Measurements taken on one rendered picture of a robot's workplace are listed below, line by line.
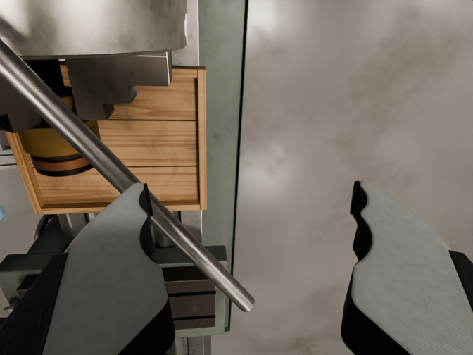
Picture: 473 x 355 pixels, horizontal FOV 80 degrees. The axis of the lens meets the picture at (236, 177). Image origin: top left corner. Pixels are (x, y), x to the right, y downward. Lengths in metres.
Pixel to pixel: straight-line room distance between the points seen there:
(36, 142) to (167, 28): 0.19
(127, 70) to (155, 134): 0.26
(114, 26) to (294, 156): 1.49
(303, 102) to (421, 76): 0.63
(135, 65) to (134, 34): 0.09
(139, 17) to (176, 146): 0.37
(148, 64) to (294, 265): 1.98
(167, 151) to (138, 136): 0.06
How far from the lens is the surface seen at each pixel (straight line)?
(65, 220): 0.78
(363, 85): 1.68
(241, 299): 0.21
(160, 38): 0.28
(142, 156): 0.62
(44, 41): 0.24
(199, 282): 0.71
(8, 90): 0.35
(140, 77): 0.35
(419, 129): 1.96
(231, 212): 1.11
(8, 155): 1.56
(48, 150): 0.38
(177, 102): 0.57
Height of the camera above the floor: 1.43
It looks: 60 degrees down
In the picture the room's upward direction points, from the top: 167 degrees clockwise
